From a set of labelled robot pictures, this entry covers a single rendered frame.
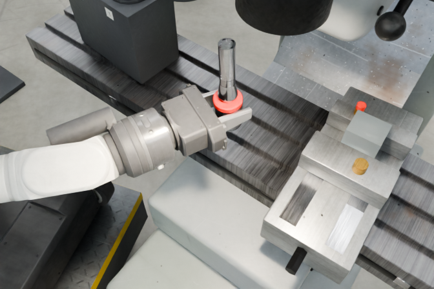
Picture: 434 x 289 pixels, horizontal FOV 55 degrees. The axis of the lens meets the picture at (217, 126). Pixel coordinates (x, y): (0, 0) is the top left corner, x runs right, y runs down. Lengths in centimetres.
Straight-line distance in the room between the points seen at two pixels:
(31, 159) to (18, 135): 168
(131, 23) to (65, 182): 38
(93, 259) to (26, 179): 83
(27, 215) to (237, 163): 68
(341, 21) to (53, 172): 40
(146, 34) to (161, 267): 49
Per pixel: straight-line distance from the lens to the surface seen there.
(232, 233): 84
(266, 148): 84
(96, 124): 62
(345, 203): 73
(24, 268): 123
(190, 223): 85
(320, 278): 156
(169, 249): 96
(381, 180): 72
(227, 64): 59
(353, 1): 49
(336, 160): 72
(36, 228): 126
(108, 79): 98
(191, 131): 61
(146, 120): 61
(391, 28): 46
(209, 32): 257
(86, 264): 138
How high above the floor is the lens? 166
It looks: 53 degrees down
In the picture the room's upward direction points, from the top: straight up
